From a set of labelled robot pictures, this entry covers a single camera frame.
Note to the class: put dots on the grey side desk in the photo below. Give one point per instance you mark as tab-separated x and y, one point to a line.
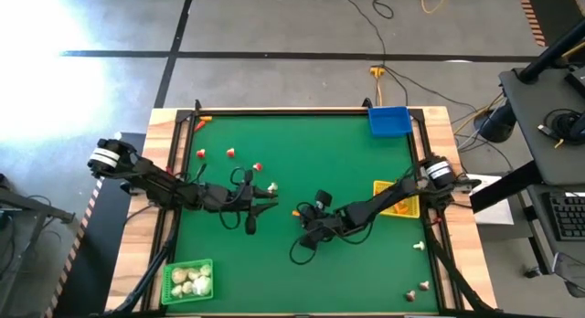
525	126

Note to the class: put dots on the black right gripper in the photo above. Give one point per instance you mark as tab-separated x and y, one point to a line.
322	222

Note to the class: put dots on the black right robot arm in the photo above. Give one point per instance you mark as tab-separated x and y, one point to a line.
384	199

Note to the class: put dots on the green plastic basket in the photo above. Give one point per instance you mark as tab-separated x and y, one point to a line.
187	301

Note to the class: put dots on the cream toy potato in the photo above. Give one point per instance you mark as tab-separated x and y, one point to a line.
194	273
179	275

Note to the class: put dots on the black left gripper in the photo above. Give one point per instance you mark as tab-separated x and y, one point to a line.
237	199

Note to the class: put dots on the black desk support beam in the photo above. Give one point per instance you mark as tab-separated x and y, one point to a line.
503	190

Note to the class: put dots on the black caster wheel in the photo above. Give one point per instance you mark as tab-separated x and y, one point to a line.
532	272

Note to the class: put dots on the yellow plastic basket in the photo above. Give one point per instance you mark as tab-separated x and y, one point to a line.
413	213

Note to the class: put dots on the yellow power plug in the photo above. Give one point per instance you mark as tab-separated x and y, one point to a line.
377	71

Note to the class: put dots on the round black stand base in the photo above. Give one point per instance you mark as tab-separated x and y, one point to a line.
496	121

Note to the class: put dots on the red toy chili pepper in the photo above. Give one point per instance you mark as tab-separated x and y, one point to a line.
199	125

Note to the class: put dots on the black diagonal support strut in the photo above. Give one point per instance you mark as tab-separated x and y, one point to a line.
155	268
452	272

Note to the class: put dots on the black keyboard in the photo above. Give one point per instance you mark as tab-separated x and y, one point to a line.
566	217

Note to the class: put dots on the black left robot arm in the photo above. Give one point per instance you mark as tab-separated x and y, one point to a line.
155	178

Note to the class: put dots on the brown-capped toy mushroom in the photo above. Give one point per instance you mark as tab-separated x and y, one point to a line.
411	295
424	285

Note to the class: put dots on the grey keyboard tray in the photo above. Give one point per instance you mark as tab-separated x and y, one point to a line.
548	258

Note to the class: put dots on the blue plastic basket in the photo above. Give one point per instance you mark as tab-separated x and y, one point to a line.
389	121

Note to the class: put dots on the white paper sheet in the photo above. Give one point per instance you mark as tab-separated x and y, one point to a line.
496	214

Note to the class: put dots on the white toy cauliflower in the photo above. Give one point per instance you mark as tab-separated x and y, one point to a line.
187	287
201	285

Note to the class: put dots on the black stand pole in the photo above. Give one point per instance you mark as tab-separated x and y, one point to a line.
553	48

